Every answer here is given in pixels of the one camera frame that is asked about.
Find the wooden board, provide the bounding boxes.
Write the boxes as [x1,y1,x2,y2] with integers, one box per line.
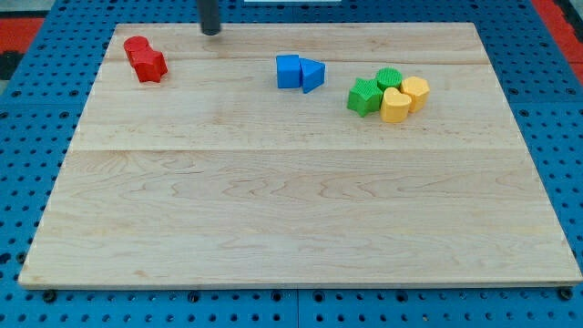
[18,23,582,290]

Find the blue triangle block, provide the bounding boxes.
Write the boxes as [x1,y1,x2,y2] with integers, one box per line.
[300,57,326,94]

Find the blue cube block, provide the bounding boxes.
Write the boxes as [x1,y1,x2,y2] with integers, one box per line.
[275,55,302,88]

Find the green star block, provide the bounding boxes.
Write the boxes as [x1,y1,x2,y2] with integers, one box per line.
[347,77,383,118]

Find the yellow heart block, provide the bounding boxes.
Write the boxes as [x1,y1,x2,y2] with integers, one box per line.
[380,87,412,123]

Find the green cylinder block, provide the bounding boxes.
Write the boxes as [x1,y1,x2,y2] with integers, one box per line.
[375,67,403,91]

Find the yellow hexagon block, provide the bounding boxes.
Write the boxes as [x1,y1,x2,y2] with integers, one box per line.
[400,77,430,113]

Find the red star block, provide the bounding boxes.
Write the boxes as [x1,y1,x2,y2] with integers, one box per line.
[131,48,168,83]

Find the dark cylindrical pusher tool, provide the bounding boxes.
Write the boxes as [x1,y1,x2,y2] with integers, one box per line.
[197,0,221,36]

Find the red cylinder block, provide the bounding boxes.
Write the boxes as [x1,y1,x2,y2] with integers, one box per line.
[123,36,149,67]

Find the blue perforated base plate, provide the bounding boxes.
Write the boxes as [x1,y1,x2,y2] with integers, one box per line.
[1,0,582,327]

